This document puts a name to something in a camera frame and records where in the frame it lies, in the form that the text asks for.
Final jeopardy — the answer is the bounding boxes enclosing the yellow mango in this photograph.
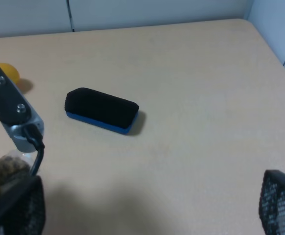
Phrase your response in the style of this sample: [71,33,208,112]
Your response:
[0,63,20,84]

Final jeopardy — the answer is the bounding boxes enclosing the black and blue eraser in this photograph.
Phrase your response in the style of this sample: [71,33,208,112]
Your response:
[64,88,139,135]

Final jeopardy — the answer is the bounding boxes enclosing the chocolate candy packet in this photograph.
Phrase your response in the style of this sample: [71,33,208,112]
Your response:
[0,150,34,194]

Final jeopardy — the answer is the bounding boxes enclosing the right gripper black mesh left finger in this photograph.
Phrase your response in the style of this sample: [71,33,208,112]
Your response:
[0,176,46,235]

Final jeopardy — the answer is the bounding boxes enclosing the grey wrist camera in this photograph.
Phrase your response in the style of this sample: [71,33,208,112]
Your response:
[0,68,45,153]

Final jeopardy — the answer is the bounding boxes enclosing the black camera cable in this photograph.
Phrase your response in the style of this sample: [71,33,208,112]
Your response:
[23,124,46,176]

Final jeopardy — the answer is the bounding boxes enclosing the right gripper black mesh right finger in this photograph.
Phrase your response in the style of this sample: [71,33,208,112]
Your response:
[259,170,285,235]

